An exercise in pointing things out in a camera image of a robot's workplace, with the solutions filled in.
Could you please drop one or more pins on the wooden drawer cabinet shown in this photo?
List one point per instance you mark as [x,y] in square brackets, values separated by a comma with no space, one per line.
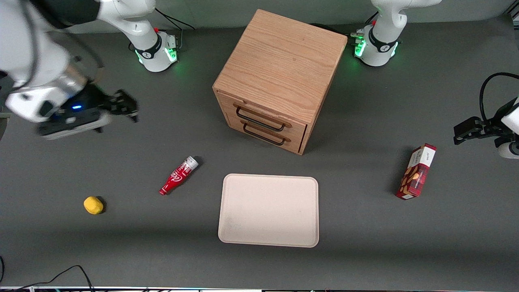
[279,61]

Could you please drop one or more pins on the yellow lemon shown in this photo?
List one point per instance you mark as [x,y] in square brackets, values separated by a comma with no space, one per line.
[93,205]

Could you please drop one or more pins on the beige plastic tray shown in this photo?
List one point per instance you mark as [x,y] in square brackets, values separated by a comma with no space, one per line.
[267,211]

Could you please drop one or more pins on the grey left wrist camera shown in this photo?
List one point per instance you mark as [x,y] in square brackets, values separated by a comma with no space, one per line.
[509,150]

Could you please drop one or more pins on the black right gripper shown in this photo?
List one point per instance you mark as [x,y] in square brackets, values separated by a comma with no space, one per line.
[93,98]

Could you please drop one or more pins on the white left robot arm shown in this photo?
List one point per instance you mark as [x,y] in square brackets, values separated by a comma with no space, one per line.
[381,40]

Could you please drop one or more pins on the red ketchup bottle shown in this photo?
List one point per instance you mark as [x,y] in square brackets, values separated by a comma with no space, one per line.
[178,175]

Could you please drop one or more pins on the wooden drawer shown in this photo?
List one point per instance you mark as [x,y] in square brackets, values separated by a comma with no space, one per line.
[298,130]
[296,145]

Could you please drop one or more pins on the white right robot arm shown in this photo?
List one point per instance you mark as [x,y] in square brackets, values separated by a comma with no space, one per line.
[36,52]

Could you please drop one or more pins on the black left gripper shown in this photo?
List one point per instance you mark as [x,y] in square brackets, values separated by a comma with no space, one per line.
[492,123]

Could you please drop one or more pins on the red snack box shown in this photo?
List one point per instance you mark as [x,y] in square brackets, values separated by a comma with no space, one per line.
[417,172]

